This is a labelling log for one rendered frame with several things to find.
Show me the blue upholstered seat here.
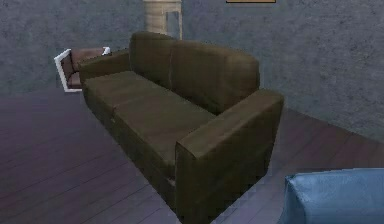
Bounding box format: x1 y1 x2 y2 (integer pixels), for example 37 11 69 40
277 167 384 224

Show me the beige ribbed floor lamp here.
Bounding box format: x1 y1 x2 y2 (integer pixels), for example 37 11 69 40
142 0 184 41

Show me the white framed brown side table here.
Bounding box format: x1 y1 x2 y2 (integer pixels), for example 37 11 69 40
53 46 111 93

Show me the orange framed wall picture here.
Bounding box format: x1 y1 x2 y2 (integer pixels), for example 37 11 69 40
225 0 277 4

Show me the olive brown sofa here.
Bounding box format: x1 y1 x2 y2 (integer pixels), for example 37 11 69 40
78 31 285 224

